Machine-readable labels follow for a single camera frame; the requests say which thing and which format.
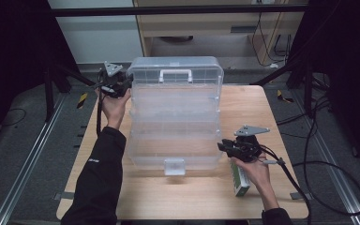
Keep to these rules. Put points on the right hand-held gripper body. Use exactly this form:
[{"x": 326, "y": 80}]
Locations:
[{"x": 247, "y": 150}]

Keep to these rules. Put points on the light wooden desk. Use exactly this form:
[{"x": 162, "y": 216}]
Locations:
[{"x": 200, "y": 23}]

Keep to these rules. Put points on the aluminium floor rail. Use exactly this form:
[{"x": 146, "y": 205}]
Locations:
[
  {"x": 28, "y": 159},
  {"x": 334, "y": 178}
]

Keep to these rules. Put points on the white cabinet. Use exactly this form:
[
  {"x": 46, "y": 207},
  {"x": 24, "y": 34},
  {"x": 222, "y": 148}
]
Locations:
[{"x": 100, "y": 40}]

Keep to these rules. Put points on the black horizontal frame bar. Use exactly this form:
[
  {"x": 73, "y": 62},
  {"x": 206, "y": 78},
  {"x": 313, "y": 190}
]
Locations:
[{"x": 106, "y": 11}]

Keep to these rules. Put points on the black curtain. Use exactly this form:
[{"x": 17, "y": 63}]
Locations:
[
  {"x": 12, "y": 62},
  {"x": 350, "y": 62}
]

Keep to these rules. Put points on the green and white carton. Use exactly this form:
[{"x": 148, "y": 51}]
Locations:
[{"x": 240, "y": 182}]

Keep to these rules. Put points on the person's left hand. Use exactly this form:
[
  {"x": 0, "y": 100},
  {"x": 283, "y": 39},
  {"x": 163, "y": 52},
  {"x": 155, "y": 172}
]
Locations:
[{"x": 114, "y": 109}]

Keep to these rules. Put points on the grey tape piece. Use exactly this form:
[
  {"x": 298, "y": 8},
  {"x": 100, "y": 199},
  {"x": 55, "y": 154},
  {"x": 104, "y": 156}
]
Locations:
[
  {"x": 64, "y": 196},
  {"x": 298, "y": 196}
]

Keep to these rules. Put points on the person's right hand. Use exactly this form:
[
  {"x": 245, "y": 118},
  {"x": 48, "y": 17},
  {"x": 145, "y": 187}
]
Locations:
[{"x": 258, "y": 175}]

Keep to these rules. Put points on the yellow and black tape strip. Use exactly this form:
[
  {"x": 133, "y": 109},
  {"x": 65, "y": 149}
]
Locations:
[
  {"x": 283, "y": 97},
  {"x": 82, "y": 100}
]

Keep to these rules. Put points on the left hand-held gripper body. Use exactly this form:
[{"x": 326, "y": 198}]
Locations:
[{"x": 112, "y": 82}]

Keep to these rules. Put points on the black metal stand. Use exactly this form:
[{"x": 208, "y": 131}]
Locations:
[
  {"x": 48, "y": 93},
  {"x": 308, "y": 93}
]

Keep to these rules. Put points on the clear plastic storage box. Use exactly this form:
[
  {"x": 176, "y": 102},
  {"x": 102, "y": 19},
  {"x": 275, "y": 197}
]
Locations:
[{"x": 175, "y": 125}]

